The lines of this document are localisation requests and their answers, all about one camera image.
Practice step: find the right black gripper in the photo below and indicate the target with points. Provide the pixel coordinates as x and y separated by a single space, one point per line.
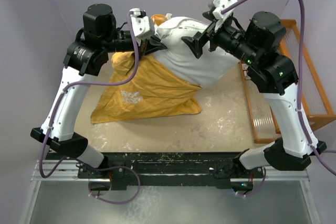
196 43

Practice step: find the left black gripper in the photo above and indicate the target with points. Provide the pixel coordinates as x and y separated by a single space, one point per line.
149 45

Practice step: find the white pillow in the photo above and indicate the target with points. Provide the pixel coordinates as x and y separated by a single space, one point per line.
179 59

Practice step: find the blue cartoon pillowcase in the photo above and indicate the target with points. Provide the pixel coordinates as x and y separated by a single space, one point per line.
153 92

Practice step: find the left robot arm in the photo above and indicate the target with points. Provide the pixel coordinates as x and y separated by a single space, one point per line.
83 61

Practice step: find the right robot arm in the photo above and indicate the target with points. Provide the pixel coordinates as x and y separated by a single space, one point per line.
276 79

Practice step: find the wooden tiered rack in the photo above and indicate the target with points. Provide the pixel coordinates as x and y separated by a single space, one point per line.
315 102

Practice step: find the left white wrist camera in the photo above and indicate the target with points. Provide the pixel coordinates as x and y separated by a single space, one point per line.
142 25

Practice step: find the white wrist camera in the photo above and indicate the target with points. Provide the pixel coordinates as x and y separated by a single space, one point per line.
142 25
217 6

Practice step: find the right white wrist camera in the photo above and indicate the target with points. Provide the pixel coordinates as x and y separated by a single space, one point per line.
217 6

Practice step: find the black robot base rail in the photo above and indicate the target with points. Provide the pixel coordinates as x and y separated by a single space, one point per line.
214 169

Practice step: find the aluminium frame rail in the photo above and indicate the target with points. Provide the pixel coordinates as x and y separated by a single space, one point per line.
68 171

